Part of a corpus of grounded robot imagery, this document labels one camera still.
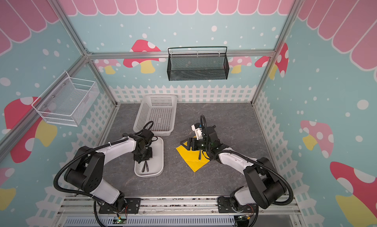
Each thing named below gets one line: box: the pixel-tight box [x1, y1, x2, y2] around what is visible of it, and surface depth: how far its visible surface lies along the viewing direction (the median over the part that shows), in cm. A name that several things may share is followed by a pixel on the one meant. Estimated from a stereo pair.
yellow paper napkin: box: [175, 141, 211, 173], surface depth 92 cm
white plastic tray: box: [134, 136, 164, 178], surface depth 88 cm
